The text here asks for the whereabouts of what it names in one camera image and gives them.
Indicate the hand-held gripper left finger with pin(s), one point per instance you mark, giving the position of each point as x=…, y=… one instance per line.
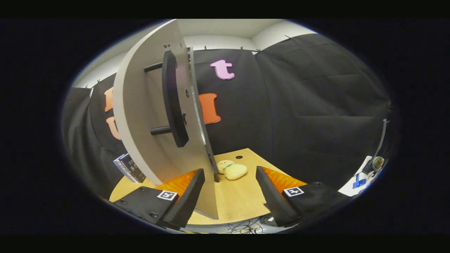
x=186, y=200

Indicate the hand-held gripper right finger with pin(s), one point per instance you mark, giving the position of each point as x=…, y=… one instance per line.
x=274, y=200

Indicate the light grey cabinet door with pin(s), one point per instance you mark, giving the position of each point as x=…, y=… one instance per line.
x=140, y=116

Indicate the grey cabinet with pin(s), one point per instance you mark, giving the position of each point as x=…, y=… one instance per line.
x=211, y=158

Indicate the yellow plush toy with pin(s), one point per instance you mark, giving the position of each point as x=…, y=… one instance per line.
x=235, y=171

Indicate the dark book set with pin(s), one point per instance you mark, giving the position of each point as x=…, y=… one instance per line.
x=130, y=168

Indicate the white side table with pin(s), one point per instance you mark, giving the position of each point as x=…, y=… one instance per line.
x=348, y=189

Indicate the small blue object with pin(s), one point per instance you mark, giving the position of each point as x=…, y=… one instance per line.
x=359, y=182

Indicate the black backdrop cloth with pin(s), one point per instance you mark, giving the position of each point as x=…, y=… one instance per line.
x=299, y=105

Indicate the round greenish object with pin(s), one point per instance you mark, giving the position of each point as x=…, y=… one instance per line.
x=378, y=162

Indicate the grey stand pole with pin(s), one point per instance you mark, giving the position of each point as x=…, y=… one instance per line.
x=382, y=137

